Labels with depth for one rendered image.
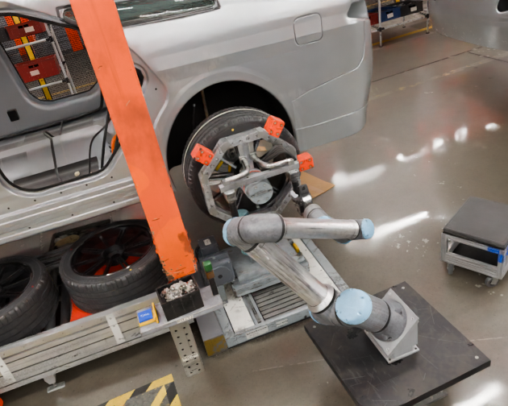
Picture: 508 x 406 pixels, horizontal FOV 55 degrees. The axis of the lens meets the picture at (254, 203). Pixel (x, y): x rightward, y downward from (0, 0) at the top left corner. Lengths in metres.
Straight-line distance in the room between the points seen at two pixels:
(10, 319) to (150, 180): 1.16
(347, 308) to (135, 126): 1.20
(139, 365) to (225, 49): 1.84
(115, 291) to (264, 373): 0.93
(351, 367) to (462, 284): 1.10
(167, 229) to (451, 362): 1.43
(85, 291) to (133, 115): 1.14
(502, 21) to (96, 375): 3.76
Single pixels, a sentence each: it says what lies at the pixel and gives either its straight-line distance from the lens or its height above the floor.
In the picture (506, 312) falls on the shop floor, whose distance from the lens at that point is 3.06.
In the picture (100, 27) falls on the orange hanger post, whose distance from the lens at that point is 2.12.
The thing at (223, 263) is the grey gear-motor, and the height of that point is 0.39.
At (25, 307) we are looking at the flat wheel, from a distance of 3.02.
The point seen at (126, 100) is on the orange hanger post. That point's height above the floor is 1.51.
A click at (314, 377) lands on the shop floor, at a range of 2.71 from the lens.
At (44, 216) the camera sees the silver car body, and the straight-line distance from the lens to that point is 2.98.
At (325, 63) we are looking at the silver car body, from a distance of 2.99.
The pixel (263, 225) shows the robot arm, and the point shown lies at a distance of 1.87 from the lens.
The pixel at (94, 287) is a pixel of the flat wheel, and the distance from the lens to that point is 2.87.
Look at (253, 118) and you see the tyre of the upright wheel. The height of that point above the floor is 1.16.
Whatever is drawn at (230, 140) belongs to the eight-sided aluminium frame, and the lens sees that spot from 2.52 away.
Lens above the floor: 2.13
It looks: 31 degrees down
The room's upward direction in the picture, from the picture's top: 12 degrees counter-clockwise
